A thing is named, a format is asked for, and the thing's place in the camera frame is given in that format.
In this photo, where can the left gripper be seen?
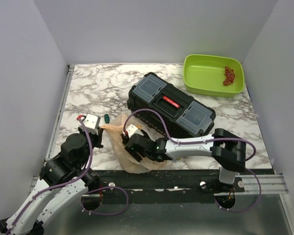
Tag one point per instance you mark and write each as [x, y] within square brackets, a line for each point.
[98, 137]

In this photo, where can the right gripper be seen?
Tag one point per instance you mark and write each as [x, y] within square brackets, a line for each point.
[134, 153]

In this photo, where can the translucent orange plastic bag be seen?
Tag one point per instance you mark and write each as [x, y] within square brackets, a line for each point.
[114, 130]

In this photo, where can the red fake grapes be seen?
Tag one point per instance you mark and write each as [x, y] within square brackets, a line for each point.
[229, 76]

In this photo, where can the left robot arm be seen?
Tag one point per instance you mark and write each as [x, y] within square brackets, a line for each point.
[62, 179]

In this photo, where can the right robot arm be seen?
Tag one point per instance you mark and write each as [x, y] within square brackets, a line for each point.
[226, 148]

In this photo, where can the black plastic toolbox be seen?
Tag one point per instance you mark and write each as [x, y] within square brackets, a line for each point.
[184, 116]

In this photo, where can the green plastic basin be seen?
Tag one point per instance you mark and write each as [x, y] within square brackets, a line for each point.
[204, 74]

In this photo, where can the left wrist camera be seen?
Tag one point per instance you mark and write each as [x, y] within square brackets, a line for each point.
[91, 123]

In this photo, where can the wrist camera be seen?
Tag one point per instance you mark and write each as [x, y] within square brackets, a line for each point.
[131, 130]
[91, 123]

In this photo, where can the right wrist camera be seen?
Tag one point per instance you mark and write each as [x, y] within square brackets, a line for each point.
[131, 130]

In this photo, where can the green handled screwdriver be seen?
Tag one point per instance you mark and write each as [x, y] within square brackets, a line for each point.
[107, 118]

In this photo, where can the black front mounting rail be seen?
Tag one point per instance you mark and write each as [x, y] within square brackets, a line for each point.
[160, 187]

